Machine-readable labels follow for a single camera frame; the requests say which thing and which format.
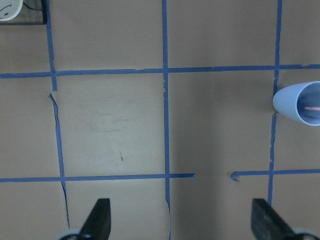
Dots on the black wire mug rack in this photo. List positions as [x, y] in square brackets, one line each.
[33, 12]

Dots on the white mug near rack end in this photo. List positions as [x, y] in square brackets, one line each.
[9, 9]

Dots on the light blue plastic cup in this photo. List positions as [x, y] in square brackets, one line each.
[291, 100]

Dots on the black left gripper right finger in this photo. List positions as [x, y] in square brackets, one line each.
[265, 223]

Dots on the pink chopstick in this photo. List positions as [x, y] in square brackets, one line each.
[309, 108]

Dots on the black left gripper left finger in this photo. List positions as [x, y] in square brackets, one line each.
[98, 222]

